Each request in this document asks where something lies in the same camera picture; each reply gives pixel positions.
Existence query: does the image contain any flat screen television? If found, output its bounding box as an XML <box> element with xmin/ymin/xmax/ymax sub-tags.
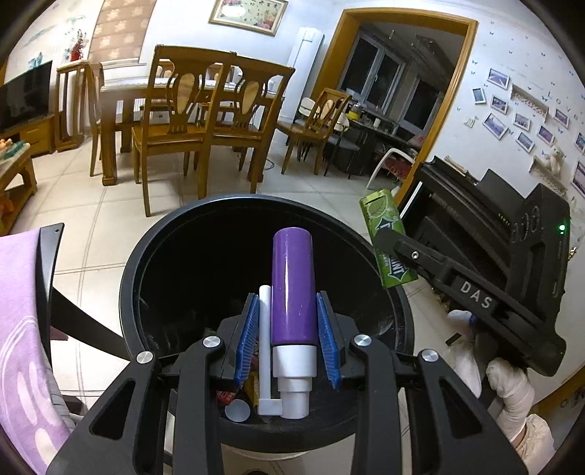
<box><xmin>0</xmin><ymin>60</ymin><xmax>53</xmax><ymax>133</ymax></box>

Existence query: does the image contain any wooden coffee table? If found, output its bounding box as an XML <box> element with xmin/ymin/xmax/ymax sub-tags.
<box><xmin>0</xmin><ymin>139</ymin><xmax>37</xmax><ymax>236</ymax></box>

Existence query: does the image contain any black trash bin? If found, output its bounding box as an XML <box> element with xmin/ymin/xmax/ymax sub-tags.
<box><xmin>119</xmin><ymin>194</ymin><xmax>414</xmax><ymax>457</ymax></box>

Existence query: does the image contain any dark cluttered side table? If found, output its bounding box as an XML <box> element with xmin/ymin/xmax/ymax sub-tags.
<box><xmin>327</xmin><ymin>116</ymin><xmax>412</xmax><ymax>179</ymax></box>

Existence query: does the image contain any white wall shelf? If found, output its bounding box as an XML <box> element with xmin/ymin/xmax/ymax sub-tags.
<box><xmin>529</xmin><ymin>155</ymin><xmax>568</xmax><ymax>189</ymax></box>

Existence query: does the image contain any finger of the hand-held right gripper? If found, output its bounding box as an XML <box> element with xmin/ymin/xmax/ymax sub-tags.
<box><xmin>375</xmin><ymin>227</ymin><xmax>458</xmax><ymax>286</ymax></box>

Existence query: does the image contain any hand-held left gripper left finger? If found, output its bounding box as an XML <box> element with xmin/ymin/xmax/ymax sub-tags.
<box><xmin>46</xmin><ymin>292</ymin><xmax>259</xmax><ymax>475</ymax></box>

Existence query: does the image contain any white standing air conditioner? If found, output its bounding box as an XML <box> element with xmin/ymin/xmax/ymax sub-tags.
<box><xmin>278</xmin><ymin>27</ymin><xmax>325</xmax><ymax>124</ymax></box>

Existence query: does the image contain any white plastic chair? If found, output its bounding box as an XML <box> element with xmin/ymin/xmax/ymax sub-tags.
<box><xmin>366</xmin><ymin>146</ymin><xmax>421</xmax><ymax>190</ymax></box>

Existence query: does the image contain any black upright piano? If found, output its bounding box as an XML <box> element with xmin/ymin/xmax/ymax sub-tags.
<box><xmin>395</xmin><ymin>155</ymin><xmax>531</xmax><ymax>293</ymax></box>

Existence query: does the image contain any patterned roller blind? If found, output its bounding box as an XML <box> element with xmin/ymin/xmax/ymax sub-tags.
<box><xmin>87</xmin><ymin>0</ymin><xmax>158</xmax><ymax>62</ymax></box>

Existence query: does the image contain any white teddy bear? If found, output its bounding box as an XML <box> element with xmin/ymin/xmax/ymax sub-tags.
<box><xmin>541</xmin><ymin>145</ymin><xmax>565</xmax><ymax>176</ymax></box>

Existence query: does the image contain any wooden dining table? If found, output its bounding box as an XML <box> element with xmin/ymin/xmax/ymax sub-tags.
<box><xmin>99</xmin><ymin>75</ymin><xmax>284</xmax><ymax>186</ymax></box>

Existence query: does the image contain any green gum box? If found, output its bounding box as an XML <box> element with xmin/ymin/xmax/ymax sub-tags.
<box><xmin>359</xmin><ymin>189</ymin><xmax>419</xmax><ymax>288</ymax></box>

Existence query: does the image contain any person's right forearm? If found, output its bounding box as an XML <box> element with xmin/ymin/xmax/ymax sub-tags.
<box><xmin>503</xmin><ymin>413</ymin><xmax>556</xmax><ymax>467</ymax></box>

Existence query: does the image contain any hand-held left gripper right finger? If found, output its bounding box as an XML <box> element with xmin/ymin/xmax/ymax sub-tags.
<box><xmin>315</xmin><ymin>292</ymin><xmax>528</xmax><ymax>475</ymax></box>

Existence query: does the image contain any wooden television stand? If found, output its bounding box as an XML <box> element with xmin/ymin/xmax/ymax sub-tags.
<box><xmin>0</xmin><ymin>114</ymin><xmax>58</xmax><ymax>158</ymax></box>

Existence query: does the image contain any white round lid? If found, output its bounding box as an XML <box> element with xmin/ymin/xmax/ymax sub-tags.
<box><xmin>225</xmin><ymin>398</ymin><xmax>251</xmax><ymax>422</ymax></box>

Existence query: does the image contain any person's right hand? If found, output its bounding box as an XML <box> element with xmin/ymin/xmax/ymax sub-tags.
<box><xmin>447</xmin><ymin>309</ymin><xmax>536</xmax><ymax>441</ymax></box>

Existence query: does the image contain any wooden door frame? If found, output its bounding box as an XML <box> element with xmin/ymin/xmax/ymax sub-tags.
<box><xmin>315</xmin><ymin>9</ymin><xmax>479</xmax><ymax>202</ymax></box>

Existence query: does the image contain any purple tablecloth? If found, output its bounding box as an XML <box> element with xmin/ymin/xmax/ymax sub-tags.
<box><xmin>0</xmin><ymin>228</ymin><xmax>76</xmax><ymax>475</ymax></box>

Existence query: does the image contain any purple bottle with white cap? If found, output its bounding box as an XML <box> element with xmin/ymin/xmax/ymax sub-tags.
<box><xmin>271</xmin><ymin>227</ymin><xmax>318</xmax><ymax>420</ymax></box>

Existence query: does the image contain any wooden dining chair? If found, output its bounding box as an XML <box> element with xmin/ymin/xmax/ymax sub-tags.
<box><xmin>132</xmin><ymin>44</ymin><xmax>238</xmax><ymax>217</ymax></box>
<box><xmin>194</xmin><ymin>52</ymin><xmax>295</xmax><ymax>197</ymax></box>
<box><xmin>84</xmin><ymin>61</ymin><xmax>107</xmax><ymax>176</ymax></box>
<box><xmin>277</xmin><ymin>88</ymin><xmax>352</xmax><ymax>176</ymax></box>

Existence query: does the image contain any white plastic tube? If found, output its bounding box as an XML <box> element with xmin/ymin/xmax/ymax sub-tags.
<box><xmin>257</xmin><ymin>285</ymin><xmax>283</xmax><ymax>417</ymax></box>

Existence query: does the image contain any black table frame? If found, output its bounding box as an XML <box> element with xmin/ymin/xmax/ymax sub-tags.
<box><xmin>35</xmin><ymin>223</ymin><xmax>133</xmax><ymax>364</ymax></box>

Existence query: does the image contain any back room window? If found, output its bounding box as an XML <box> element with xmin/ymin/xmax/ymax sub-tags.
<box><xmin>338</xmin><ymin>34</ymin><xmax>451</xmax><ymax>138</ymax></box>

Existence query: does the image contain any tall wooden plant stand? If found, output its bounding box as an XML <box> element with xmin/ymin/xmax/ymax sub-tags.
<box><xmin>55</xmin><ymin>61</ymin><xmax>88</xmax><ymax>152</ymax></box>

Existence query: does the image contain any mustard yellow pack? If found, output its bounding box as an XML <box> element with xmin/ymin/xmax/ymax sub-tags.
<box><xmin>244</xmin><ymin>369</ymin><xmax>262</xmax><ymax>400</ymax></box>

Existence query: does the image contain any red vase with flowers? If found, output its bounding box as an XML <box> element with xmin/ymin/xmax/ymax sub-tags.
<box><xmin>68</xmin><ymin>30</ymin><xmax>87</xmax><ymax>61</ymax></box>

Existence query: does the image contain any framed floral picture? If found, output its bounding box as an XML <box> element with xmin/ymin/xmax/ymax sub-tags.
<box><xmin>209</xmin><ymin>0</ymin><xmax>290</xmax><ymax>37</ymax></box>

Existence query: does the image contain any group of wall photo frames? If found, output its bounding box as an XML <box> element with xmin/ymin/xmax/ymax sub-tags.
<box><xmin>471</xmin><ymin>68</ymin><xmax>585</xmax><ymax>197</ymax></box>

